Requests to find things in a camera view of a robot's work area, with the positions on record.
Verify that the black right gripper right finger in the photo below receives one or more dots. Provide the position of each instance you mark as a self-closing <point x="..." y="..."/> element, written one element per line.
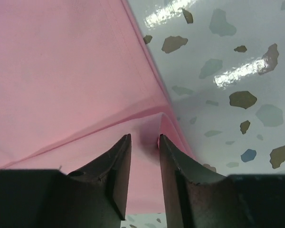
<point x="197" y="197"/>

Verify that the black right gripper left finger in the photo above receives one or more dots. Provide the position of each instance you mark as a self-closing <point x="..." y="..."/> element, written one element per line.
<point x="93" y="196"/>

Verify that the pink t shirt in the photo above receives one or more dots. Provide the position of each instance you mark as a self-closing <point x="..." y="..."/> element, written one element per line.
<point x="75" y="76"/>

